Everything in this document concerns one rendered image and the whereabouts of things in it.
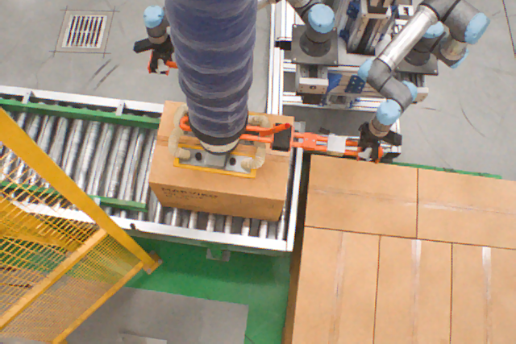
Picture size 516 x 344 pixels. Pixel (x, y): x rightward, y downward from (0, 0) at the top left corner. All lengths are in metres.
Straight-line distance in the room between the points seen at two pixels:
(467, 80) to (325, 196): 1.73
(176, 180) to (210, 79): 0.82
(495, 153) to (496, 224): 0.93
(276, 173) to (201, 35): 1.05
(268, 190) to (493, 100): 2.23
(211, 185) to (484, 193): 1.54
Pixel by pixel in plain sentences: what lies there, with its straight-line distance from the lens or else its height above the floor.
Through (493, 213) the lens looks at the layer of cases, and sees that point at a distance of 2.82.
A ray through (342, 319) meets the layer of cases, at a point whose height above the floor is 0.54.
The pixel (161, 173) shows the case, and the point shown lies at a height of 0.95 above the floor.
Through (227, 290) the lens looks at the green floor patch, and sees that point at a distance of 2.93.
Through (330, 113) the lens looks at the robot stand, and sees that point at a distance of 3.08.
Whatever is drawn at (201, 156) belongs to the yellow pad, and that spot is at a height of 1.10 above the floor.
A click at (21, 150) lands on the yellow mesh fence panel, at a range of 1.21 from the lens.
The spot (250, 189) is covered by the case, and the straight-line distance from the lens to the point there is 2.06.
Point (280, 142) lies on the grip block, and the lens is 1.86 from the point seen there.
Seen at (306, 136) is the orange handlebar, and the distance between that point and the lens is 1.89.
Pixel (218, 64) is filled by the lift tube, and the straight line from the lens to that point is 1.28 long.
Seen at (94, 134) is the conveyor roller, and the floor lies 0.55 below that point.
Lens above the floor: 2.92
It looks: 68 degrees down
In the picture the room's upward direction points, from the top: 7 degrees clockwise
